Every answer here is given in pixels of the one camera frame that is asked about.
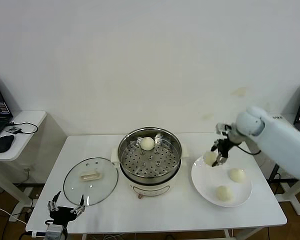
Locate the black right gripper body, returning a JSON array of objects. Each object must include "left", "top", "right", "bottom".
[{"left": 218, "top": 138, "right": 235, "bottom": 159}]

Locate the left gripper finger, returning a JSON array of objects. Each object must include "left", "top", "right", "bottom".
[
  {"left": 47, "top": 191, "right": 62, "bottom": 213},
  {"left": 70, "top": 194, "right": 87, "bottom": 216}
]

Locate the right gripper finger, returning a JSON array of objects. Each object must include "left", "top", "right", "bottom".
[
  {"left": 210, "top": 139, "right": 222, "bottom": 153},
  {"left": 211, "top": 154, "right": 228, "bottom": 168}
]

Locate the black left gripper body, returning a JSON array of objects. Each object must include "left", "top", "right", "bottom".
[{"left": 49, "top": 206, "right": 77, "bottom": 226}]

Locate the white steamed baozi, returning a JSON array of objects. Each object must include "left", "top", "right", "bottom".
[
  {"left": 203, "top": 151, "right": 218, "bottom": 167},
  {"left": 140, "top": 136, "right": 155, "bottom": 152},
  {"left": 229, "top": 168, "right": 247, "bottom": 184},
  {"left": 216, "top": 185, "right": 235, "bottom": 202}
]

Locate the round glass lid cream handle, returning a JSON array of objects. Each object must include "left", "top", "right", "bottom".
[{"left": 63, "top": 156, "right": 120, "bottom": 207}]

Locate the stainless steel steamer basket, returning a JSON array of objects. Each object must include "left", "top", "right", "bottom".
[{"left": 111, "top": 126, "right": 191, "bottom": 185}]

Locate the white round plate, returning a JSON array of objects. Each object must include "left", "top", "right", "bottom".
[{"left": 191, "top": 153, "right": 253, "bottom": 208}]

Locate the white floor power strip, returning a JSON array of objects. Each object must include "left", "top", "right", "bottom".
[{"left": 8, "top": 207, "right": 33, "bottom": 223}]

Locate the white side table with mouse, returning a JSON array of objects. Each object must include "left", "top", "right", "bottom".
[{"left": 0, "top": 110, "right": 48, "bottom": 208}]

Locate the white electric cooking pot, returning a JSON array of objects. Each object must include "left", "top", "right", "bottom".
[{"left": 111, "top": 159, "right": 188, "bottom": 201}]

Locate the black computer mouse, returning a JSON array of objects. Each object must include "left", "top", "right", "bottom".
[{"left": 0, "top": 134, "right": 16, "bottom": 153}]

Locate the small black patterned device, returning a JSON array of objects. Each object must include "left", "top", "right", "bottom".
[{"left": 4, "top": 126, "right": 23, "bottom": 136}]

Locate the white side table with label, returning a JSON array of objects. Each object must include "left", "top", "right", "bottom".
[{"left": 267, "top": 114, "right": 300, "bottom": 217}]

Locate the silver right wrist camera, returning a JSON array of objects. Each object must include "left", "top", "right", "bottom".
[{"left": 214, "top": 122, "right": 232, "bottom": 138}]

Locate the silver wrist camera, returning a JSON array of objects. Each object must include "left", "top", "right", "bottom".
[
  {"left": 214, "top": 122, "right": 232, "bottom": 138},
  {"left": 31, "top": 223, "right": 67, "bottom": 240}
]

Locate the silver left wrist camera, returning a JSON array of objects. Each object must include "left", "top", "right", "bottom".
[{"left": 31, "top": 223, "right": 67, "bottom": 240}]

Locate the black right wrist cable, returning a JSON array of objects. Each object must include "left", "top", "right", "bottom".
[{"left": 237, "top": 143, "right": 263, "bottom": 156}]

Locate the black cable with adapter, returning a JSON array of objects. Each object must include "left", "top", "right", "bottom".
[{"left": 268, "top": 162, "right": 282, "bottom": 183}]

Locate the thin black looped cable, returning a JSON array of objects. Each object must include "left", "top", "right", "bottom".
[{"left": 5, "top": 121, "right": 40, "bottom": 136}]

